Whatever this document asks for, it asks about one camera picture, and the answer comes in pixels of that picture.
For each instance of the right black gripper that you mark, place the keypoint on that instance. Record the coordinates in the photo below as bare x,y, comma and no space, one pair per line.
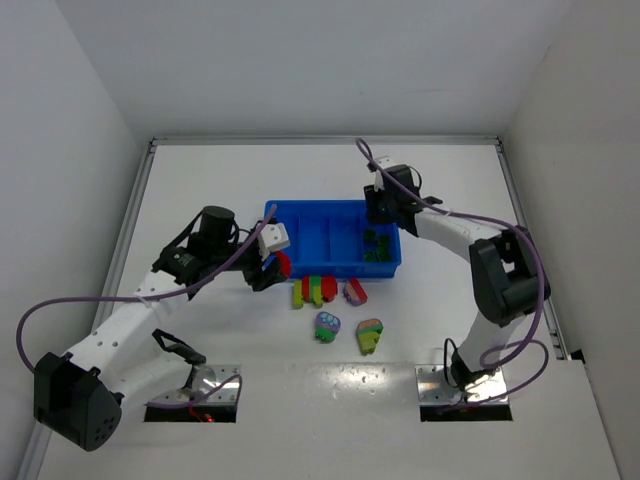
379,212

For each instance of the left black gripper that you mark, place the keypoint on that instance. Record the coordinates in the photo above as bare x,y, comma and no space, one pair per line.
258,275

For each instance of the red lego piece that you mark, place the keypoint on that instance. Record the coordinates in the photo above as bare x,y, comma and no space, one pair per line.
285,264

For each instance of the green lego cluster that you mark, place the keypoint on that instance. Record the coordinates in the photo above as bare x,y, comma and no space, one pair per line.
383,253

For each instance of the red purple rounded lego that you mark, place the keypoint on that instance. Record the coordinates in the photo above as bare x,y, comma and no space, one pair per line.
354,293

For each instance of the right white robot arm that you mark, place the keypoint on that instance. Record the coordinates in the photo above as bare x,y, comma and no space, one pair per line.
509,284

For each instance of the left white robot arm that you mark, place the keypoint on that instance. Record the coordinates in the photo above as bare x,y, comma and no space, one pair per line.
130,359

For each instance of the striped red green lego stack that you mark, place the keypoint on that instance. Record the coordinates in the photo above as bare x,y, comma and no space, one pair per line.
316,290

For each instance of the blue divided plastic bin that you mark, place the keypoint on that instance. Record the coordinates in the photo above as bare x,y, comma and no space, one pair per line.
327,239

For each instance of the purple paw print lego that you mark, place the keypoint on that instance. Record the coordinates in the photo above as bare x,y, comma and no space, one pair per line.
326,327

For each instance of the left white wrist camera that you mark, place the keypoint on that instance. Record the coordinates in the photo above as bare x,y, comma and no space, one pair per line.
273,238

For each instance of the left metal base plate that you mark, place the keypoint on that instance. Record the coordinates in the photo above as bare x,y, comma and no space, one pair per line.
211,396

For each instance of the metal base plate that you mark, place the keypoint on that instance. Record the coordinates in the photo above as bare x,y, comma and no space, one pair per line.
484,400
211,396

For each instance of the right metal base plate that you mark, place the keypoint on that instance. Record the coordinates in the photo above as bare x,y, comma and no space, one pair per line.
484,400

